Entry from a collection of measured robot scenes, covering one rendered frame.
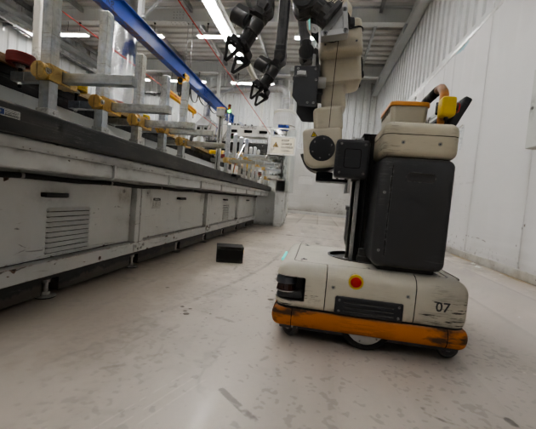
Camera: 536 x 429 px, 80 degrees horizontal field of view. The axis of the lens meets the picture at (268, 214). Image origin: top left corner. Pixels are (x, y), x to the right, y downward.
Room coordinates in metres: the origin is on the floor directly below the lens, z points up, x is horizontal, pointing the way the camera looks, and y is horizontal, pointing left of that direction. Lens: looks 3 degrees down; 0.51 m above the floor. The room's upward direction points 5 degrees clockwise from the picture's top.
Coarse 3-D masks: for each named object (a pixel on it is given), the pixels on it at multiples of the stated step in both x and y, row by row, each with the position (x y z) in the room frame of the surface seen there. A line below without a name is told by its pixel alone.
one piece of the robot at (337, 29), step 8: (344, 8) 1.18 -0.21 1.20; (336, 16) 1.18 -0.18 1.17; (344, 16) 1.18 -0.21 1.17; (328, 24) 1.19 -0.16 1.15; (336, 24) 1.19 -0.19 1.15; (344, 24) 1.18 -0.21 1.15; (328, 32) 1.19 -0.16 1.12; (336, 32) 1.18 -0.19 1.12; (344, 32) 1.18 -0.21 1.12; (320, 40) 1.23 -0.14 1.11; (328, 40) 1.22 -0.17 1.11; (336, 40) 1.22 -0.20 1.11
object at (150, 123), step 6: (108, 120) 1.56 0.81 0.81; (114, 120) 1.56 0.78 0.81; (120, 120) 1.56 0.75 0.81; (126, 120) 1.55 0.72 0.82; (150, 120) 1.53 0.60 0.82; (156, 120) 1.53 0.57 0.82; (114, 126) 1.57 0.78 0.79; (150, 126) 1.54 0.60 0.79; (156, 126) 1.53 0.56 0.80; (162, 126) 1.53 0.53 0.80; (168, 126) 1.52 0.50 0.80; (174, 126) 1.52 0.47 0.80; (180, 126) 1.51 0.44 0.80; (186, 126) 1.51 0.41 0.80; (192, 126) 1.50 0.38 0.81
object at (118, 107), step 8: (72, 104) 1.31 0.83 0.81; (80, 104) 1.31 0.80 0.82; (88, 104) 1.31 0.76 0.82; (112, 104) 1.29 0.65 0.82; (120, 104) 1.29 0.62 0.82; (128, 104) 1.28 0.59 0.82; (136, 104) 1.28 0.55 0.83; (144, 104) 1.27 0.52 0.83; (128, 112) 1.31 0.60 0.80; (136, 112) 1.30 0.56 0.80; (144, 112) 1.29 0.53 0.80; (152, 112) 1.27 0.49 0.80; (160, 112) 1.26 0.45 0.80; (168, 112) 1.26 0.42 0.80
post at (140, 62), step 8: (136, 56) 1.50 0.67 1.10; (144, 56) 1.51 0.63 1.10; (136, 64) 1.50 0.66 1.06; (144, 64) 1.51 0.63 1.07; (136, 72) 1.50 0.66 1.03; (144, 72) 1.52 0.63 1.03; (144, 80) 1.52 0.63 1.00; (144, 88) 1.53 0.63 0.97; (136, 96) 1.50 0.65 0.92; (144, 96) 1.53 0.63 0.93; (136, 128) 1.50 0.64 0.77; (136, 136) 1.50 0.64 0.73
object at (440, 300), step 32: (288, 256) 1.28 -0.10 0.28; (320, 256) 1.32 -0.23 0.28; (288, 288) 1.13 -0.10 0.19; (320, 288) 1.11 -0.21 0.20; (352, 288) 1.09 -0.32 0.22; (384, 288) 1.08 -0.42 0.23; (416, 288) 1.07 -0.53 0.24; (448, 288) 1.06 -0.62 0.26; (288, 320) 1.12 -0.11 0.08; (320, 320) 1.11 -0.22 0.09; (352, 320) 1.09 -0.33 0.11; (384, 320) 1.09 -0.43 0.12; (416, 320) 1.07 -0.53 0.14; (448, 320) 1.05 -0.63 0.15
